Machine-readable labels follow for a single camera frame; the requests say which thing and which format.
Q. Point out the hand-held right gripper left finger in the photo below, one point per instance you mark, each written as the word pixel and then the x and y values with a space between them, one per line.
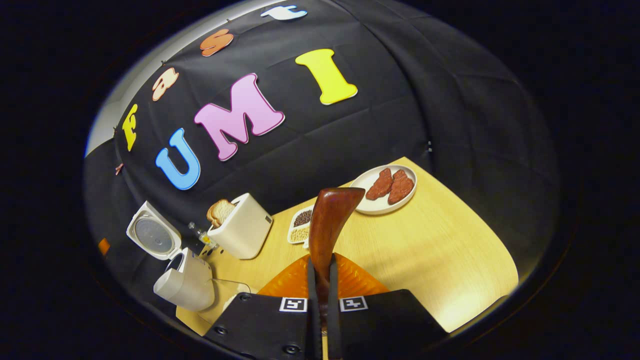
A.
pixel 313 330

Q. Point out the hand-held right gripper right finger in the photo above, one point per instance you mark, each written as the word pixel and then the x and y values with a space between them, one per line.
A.
pixel 334 330

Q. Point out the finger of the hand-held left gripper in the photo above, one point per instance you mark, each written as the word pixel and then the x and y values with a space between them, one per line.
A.
pixel 104 246

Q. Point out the white rice cooker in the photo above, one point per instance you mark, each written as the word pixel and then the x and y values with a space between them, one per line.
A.
pixel 185 285

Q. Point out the brown wooden spoon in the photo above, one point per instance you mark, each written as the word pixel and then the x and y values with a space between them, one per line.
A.
pixel 327 225

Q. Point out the pink cloth clip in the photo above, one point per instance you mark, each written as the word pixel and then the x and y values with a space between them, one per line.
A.
pixel 119 168

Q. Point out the small glass bottle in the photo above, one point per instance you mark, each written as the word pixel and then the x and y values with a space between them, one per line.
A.
pixel 205 237

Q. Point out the white divided grain dish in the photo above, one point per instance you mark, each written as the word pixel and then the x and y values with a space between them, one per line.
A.
pixel 301 227

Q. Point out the toasted bread slice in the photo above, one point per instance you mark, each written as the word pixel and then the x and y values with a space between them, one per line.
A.
pixel 226 210
pixel 214 216

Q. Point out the white toaster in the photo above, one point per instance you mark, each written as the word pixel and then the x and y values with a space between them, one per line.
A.
pixel 245 230

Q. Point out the round white plate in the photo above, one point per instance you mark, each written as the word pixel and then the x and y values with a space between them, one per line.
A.
pixel 367 205

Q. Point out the red meat slice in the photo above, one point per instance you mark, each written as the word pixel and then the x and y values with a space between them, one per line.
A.
pixel 401 186
pixel 380 184

